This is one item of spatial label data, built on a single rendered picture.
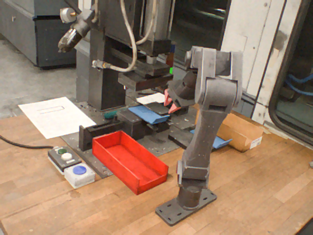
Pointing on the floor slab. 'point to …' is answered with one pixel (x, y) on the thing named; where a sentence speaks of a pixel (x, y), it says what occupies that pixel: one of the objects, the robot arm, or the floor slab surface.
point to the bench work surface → (25, 212)
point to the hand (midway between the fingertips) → (169, 107)
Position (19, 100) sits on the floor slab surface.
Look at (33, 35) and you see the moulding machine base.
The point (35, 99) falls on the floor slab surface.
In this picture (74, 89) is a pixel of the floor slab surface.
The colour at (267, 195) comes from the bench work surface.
